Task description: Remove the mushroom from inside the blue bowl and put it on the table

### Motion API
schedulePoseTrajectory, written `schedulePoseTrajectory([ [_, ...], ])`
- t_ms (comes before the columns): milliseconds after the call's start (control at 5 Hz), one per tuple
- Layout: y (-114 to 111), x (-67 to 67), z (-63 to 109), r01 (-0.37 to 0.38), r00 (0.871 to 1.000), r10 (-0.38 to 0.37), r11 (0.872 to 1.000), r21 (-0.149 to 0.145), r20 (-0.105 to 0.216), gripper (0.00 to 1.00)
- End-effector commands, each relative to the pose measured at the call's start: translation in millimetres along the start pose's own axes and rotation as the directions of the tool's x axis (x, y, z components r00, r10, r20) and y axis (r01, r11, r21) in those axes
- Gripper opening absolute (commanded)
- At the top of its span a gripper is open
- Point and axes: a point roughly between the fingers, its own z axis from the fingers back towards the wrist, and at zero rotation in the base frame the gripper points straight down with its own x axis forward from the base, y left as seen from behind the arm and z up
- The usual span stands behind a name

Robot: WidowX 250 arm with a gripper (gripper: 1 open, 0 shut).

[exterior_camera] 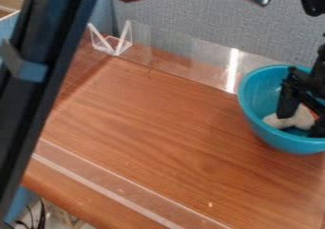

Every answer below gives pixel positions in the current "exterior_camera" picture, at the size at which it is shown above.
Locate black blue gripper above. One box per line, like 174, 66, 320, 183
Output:
276, 43, 325, 138

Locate white brown toy mushroom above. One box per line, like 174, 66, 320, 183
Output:
262, 105, 315, 130

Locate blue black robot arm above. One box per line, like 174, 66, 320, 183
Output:
0, 0, 325, 229

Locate blue plastic bowl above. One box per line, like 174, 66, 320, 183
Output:
238, 64, 325, 154

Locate wooden shelf unit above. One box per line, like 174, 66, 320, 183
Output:
0, 0, 30, 20

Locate clear acrylic barrier frame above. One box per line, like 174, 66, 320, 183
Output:
34, 21, 266, 229

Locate black cables under table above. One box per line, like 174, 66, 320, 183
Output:
0, 198, 48, 229

